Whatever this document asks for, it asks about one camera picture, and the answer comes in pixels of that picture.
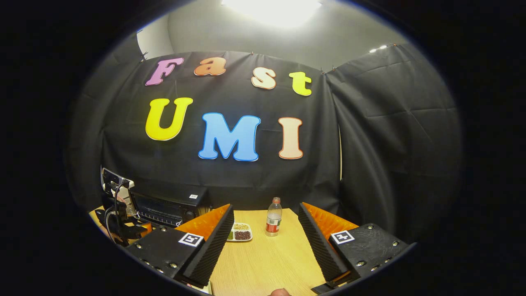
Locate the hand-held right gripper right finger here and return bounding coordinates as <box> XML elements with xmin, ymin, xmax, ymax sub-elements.
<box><xmin>299</xmin><ymin>201</ymin><xmax>411</xmax><ymax>288</ymax></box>

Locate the large ceiling light panel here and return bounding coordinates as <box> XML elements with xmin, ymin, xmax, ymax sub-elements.
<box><xmin>221</xmin><ymin>0</ymin><xmax>323</xmax><ymax>28</ymax></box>

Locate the white divided dish of beans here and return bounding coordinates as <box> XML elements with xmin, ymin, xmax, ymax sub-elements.
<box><xmin>227</xmin><ymin>222</ymin><xmax>253</xmax><ymax>242</ymax></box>

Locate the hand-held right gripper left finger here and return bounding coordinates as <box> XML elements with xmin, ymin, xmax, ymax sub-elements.
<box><xmin>125</xmin><ymin>203</ymin><xmax>235</xmax><ymax>288</ymax></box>

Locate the black backdrop cloth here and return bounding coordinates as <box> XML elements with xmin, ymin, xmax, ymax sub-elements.
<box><xmin>68</xmin><ymin>35</ymin><xmax>463</xmax><ymax>243</ymax></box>

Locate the black electric oven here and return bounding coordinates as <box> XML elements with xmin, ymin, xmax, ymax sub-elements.
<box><xmin>131</xmin><ymin>187</ymin><xmax>212</xmax><ymax>227</ymax></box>

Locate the clear bottle with red label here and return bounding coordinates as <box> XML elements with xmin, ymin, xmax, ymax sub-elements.
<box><xmin>265</xmin><ymin>197</ymin><xmax>283</xmax><ymax>237</ymax></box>

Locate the black cable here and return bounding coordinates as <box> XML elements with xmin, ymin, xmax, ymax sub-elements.
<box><xmin>105</xmin><ymin>181</ymin><xmax>126</xmax><ymax>243</ymax></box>

